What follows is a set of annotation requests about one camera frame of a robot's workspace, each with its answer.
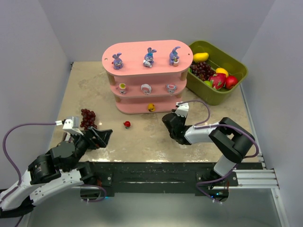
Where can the pink three-tier wooden shelf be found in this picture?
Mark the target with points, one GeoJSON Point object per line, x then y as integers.
{"type": "Point", "coordinates": [134, 74]}

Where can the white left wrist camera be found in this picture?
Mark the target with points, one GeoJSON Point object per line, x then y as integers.
{"type": "Point", "coordinates": [71, 125]}

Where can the pink toy with blue bow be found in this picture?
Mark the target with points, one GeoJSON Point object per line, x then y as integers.
{"type": "Point", "coordinates": [171, 88]}

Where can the pink toy with green centre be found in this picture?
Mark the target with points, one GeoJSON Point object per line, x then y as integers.
{"type": "Point", "coordinates": [122, 88]}

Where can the purple bunny toy with cup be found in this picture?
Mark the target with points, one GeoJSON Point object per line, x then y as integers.
{"type": "Point", "coordinates": [173, 57]}

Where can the yellow mango toy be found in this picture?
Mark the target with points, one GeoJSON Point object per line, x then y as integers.
{"type": "Point", "coordinates": [200, 57]}

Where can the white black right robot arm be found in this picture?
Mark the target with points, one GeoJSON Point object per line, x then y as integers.
{"type": "Point", "coordinates": [231, 139]}

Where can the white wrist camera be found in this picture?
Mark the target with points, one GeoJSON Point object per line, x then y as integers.
{"type": "Point", "coordinates": [181, 109]}
{"type": "Point", "coordinates": [71, 125]}

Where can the purple bunny toy red bow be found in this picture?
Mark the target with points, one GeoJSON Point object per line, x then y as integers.
{"type": "Point", "coordinates": [117, 62]}

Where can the pink toy with white frill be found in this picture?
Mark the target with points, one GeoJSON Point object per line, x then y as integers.
{"type": "Point", "coordinates": [146, 89]}

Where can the red dragon fruit toy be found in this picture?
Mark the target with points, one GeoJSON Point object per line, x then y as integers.
{"type": "Point", "coordinates": [217, 80]}

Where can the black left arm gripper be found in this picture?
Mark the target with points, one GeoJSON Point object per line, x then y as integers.
{"type": "Point", "coordinates": [89, 138]}

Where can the red haired mermaid toy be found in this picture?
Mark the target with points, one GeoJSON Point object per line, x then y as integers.
{"type": "Point", "coordinates": [127, 124]}

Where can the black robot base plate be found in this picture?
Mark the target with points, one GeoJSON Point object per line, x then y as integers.
{"type": "Point", "coordinates": [189, 178]}

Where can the olive green plastic bin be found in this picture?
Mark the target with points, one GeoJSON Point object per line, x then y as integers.
{"type": "Point", "coordinates": [217, 59]}

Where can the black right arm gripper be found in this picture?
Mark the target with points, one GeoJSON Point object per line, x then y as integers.
{"type": "Point", "coordinates": [176, 127]}

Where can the green lime toy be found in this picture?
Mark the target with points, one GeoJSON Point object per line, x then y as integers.
{"type": "Point", "coordinates": [209, 83]}

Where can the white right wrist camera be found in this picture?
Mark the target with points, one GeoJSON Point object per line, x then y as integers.
{"type": "Point", "coordinates": [181, 109]}

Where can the purple grape bunch in bin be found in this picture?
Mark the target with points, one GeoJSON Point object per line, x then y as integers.
{"type": "Point", "coordinates": [202, 70]}

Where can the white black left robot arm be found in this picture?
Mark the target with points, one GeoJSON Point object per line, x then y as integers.
{"type": "Point", "coordinates": [53, 172]}

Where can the red apple toy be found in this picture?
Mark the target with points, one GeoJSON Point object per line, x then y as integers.
{"type": "Point", "coordinates": [230, 82]}

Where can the purple bunny toy blue ears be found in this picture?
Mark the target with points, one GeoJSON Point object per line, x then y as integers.
{"type": "Point", "coordinates": [148, 58]}

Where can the dark red grape bunch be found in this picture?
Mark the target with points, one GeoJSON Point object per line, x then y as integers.
{"type": "Point", "coordinates": [88, 119]}

